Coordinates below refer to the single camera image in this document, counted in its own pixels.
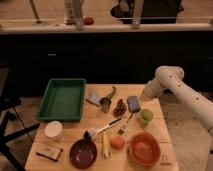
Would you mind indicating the grey cloth piece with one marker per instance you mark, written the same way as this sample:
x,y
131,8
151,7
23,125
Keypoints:
x,y
93,98

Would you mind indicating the dark purple bowl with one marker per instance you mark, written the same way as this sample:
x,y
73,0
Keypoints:
x,y
83,153

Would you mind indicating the orange round fruit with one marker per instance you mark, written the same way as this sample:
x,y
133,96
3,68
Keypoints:
x,y
117,143

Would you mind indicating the wooden black eraser block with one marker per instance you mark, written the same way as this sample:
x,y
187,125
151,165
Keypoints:
x,y
50,152

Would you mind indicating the red object on counter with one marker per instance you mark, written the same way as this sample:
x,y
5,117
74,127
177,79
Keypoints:
x,y
88,21

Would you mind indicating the green plastic tray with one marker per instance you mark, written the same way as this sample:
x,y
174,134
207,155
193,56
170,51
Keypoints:
x,y
63,100

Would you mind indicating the yellow corn cob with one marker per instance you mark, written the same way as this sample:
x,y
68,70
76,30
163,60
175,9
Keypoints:
x,y
105,147

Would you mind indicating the white round container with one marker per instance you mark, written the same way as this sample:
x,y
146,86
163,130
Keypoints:
x,y
54,130

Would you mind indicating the metal cup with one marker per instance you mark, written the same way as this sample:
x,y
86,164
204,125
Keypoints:
x,y
105,104

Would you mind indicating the green plastic cup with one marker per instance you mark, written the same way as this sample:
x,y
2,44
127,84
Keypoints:
x,y
146,116

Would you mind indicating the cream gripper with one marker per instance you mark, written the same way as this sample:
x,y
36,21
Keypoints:
x,y
144,97

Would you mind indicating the green chili pepper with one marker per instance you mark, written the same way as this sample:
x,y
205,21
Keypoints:
x,y
110,95

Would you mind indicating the orange bowl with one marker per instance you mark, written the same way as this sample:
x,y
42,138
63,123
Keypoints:
x,y
144,149

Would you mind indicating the small green handled spoon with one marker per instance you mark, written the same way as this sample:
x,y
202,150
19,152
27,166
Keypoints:
x,y
122,129

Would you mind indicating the blue sponge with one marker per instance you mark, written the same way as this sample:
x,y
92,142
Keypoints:
x,y
133,104

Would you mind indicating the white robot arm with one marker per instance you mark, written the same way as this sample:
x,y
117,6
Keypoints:
x,y
170,77

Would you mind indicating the bunch of dark grapes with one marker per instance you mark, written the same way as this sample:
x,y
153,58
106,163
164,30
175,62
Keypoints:
x,y
120,109

